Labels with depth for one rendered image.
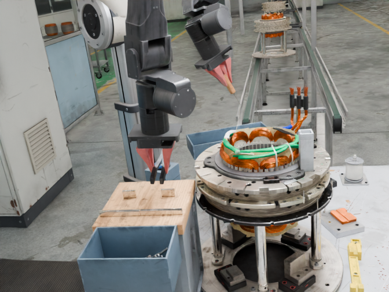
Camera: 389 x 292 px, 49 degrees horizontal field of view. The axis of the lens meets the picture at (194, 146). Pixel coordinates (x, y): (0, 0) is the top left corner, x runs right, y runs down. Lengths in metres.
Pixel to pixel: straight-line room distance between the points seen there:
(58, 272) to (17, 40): 1.60
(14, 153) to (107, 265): 2.37
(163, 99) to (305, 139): 0.33
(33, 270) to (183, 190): 1.90
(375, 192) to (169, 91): 0.98
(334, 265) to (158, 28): 0.74
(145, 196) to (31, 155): 2.34
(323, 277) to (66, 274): 1.80
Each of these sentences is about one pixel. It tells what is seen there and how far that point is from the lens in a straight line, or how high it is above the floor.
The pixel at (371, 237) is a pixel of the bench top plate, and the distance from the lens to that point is 1.34.
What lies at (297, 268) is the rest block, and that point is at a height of 0.84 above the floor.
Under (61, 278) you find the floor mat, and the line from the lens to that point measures 2.64.
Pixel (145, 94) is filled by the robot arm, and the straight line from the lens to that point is 0.82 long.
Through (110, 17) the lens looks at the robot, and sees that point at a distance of 1.22.
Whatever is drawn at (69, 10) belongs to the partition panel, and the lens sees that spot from 5.22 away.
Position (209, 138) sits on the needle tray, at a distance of 1.35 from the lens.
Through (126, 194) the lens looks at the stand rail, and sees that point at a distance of 0.99.
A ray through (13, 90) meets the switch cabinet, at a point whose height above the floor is 0.93.
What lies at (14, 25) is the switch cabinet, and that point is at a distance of 3.28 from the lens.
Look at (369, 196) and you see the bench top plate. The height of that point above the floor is 0.78.
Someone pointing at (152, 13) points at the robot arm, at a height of 1.46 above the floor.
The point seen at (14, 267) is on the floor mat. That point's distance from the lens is 2.87.
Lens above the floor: 1.52
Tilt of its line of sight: 22 degrees down
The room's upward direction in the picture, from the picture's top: 6 degrees counter-clockwise
